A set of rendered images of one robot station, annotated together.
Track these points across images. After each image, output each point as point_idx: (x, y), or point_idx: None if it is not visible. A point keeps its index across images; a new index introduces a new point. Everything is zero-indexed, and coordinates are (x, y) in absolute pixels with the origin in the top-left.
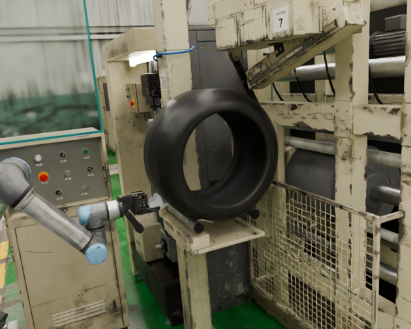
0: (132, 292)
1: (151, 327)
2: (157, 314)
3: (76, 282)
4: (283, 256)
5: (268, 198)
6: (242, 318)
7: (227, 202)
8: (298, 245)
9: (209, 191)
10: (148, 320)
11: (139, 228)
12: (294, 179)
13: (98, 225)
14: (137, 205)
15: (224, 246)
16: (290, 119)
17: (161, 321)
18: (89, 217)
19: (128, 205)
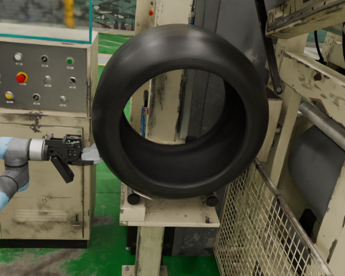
0: (115, 201)
1: (111, 246)
2: (124, 235)
3: (41, 188)
4: (242, 250)
5: (263, 167)
6: (200, 274)
7: (191, 171)
8: (257, 251)
9: (176, 150)
10: (113, 238)
11: (65, 178)
12: (297, 161)
13: (16, 164)
14: (65, 154)
15: (162, 225)
16: (309, 90)
17: (123, 244)
18: (5, 153)
19: (57, 150)
